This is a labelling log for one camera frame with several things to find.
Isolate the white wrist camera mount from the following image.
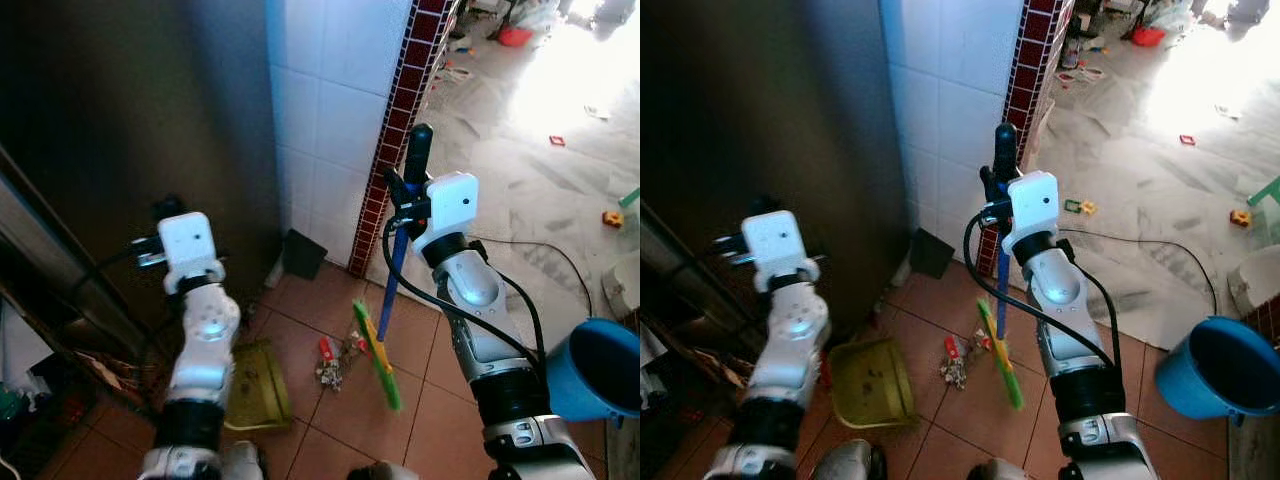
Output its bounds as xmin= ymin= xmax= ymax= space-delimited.
xmin=159 ymin=211 xmax=227 ymax=293
xmin=411 ymin=171 xmax=480 ymax=257
xmin=1002 ymin=169 xmax=1062 ymax=253
xmin=741 ymin=209 xmax=810 ymax=291

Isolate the silver robot foot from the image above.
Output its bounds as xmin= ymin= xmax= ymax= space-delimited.
xmin=809 ymin=437 xmax=887 ymax=480
xmin=964 ymin=457 xmax=1032 ymax=480
xmin=344 ymin=461 xmax=422 ymax=480
xmin=219 ymin=439 xmax=267 ymax=480

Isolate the blue-handled green broom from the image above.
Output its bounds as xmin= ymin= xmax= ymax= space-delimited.
xmin=976 ymin=121 xmax=1021 ymax=412
xmin=351 ymin=122 xmax=435 ymax=413

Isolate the silver left robot foot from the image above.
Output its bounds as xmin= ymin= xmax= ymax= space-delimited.
xmin=809 ymin=437 xmax=887 ymax=480
xmin=219 ymin=439 xmax=267 ymax=480

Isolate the yellow-green plastic dustpan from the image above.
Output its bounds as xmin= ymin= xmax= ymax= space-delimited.
xmin=223 ymin=339 xmax=294 ymax=434
xmin=827 ymin=338 xmax=917 ymax=432

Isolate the silver right robot foot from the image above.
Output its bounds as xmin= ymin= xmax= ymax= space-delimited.
xmin=344 ymin=461 xmax=422 ymax=480
xmin=964 ymin=457 xmax=1032 ymax=480

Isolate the dark grey wedge-shaped object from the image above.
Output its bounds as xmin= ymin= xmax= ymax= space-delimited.
xmin=907 ymin=227 xmax=955 ymax=280
xmin=282 ymin=229 xmax=329 ymax=282

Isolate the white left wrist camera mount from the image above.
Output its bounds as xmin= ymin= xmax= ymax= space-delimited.
xmin=159 ymin=211 xmax=227 ymax=293
xmin=741 ymin=209 xmax=810 ymax=291

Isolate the white plastic container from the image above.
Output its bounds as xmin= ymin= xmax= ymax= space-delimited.
xmin=602 ymin=254 xmax=641 ymax=322
xmin=1224 ymin=244 xmax=1280 ymax=320

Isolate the blue plastic bucket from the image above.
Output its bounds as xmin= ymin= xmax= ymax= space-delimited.
xmin=1154 ymin=315 xmax=1280 ymax=420
xmin=544 ymin=317 xmax=641 ymax=422

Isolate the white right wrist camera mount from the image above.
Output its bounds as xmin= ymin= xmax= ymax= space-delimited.
xmin=1002 ymin=169 xmax=1062 ymax=253
xmin=411 ymin=171 xmax=480 ymax=257

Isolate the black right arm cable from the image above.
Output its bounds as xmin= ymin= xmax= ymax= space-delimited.
xmin=963 ymin=212 xmax=1123 ymax=369
xmin=382 ymin=214 xmax=548 ymax=365

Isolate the thin black floor cable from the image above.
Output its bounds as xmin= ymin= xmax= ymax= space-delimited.
xmin=1058 ymin=229 xmax=1220 ymax=317
xmin=468 ymin=237 xmax=597 ymax=318

